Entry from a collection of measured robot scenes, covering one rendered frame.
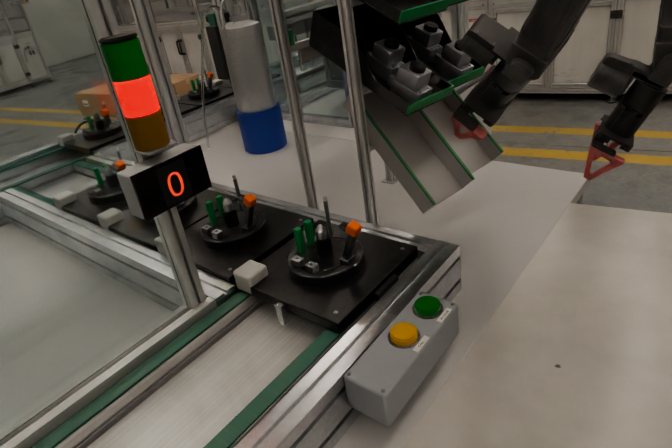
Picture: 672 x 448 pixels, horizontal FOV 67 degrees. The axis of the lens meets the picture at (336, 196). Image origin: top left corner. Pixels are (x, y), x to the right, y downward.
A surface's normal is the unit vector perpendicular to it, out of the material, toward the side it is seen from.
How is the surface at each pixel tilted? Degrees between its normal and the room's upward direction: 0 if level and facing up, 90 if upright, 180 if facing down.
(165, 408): 0
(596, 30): 90
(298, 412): 0
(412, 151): 45
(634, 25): 90
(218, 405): 0
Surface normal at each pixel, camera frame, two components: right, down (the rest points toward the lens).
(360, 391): -0.62, 0.43
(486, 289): -0.15, -0.88
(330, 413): 0.78, 0.18
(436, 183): 0.37, -0.45
